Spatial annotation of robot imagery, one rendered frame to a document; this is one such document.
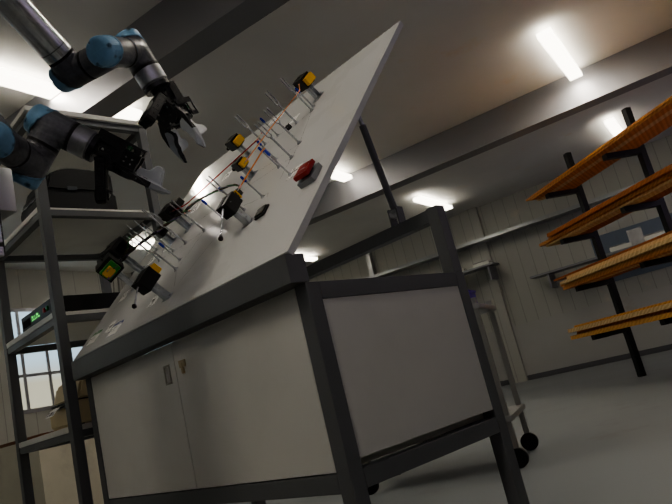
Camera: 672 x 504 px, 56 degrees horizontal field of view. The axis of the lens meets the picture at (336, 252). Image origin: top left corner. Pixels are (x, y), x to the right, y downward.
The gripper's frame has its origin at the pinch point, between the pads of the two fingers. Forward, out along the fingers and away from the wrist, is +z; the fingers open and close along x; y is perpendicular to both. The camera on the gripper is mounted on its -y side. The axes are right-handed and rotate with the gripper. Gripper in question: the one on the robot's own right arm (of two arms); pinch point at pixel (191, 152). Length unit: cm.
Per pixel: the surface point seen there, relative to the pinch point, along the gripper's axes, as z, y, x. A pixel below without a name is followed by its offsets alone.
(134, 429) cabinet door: 57, -19, 62
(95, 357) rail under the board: 33, -12, 70
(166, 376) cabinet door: 48, -17, 38
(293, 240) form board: 33.5, -18.0, -28.2
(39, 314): 8, 5, 113
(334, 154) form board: 20.9, 9.1, -31.7
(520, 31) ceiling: -13, 428, 11
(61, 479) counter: 104, 123, 429
